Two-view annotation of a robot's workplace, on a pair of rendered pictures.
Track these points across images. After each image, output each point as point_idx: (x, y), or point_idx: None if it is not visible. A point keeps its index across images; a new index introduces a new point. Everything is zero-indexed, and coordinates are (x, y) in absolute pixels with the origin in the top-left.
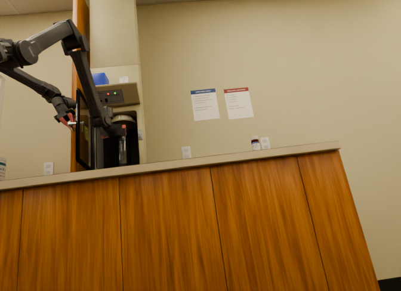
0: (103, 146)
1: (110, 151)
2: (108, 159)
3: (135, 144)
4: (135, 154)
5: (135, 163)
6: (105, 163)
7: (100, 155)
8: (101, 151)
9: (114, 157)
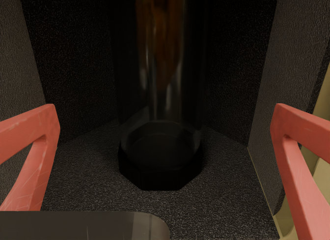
0: (21, 1)
1: (73, 23)
2: (67, 74)
3: None
4: (213, 48)
5: (206, 91)
6: (58, 101)
7: (17, 107)
8: (13, 67)
9: (96, 51)
